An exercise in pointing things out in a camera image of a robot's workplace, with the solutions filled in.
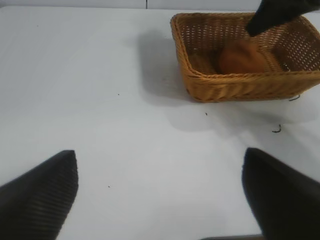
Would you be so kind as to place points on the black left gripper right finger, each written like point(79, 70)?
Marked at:
point(282, 200)

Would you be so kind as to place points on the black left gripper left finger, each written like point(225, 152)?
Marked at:
point(35, 200)

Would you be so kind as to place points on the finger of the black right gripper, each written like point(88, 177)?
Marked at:
point(275, 12)

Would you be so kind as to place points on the orange fruit with knob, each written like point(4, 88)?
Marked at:
point(240, 60)

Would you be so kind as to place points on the brown wicker basket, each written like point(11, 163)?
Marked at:
point(237, 86)

